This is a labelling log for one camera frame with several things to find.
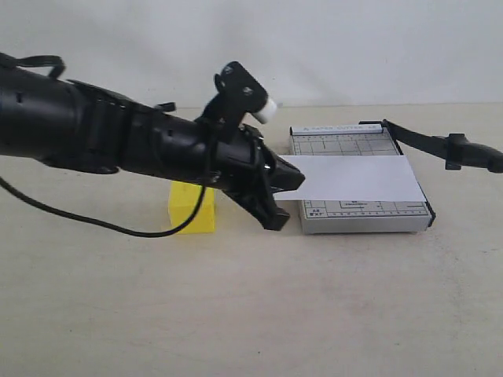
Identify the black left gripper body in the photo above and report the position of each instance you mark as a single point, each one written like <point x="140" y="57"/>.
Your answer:
<point x="241" y="169"/>

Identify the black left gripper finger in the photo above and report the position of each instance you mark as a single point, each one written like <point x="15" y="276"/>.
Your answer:
<point x="260" y="204"/>
<point x="283" y="176"/>

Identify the yellow foam cube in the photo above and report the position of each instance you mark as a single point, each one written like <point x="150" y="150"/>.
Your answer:
<point x="181" y="202"/>

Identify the white paper sheet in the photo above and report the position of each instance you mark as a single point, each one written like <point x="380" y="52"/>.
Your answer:
<point x="355" y="178"/>

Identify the black cutter blade lever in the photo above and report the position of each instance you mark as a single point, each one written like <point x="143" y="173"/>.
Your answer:
<point x="455" y="149"/>

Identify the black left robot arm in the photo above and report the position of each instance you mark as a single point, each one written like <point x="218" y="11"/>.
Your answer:
<point x="74" y="125"/>

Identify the grey paper cutter base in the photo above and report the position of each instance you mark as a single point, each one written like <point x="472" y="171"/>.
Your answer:
<point x="367" y="138"/>

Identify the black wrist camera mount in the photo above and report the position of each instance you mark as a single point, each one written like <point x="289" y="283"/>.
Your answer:
<point x="238" y="94"/>

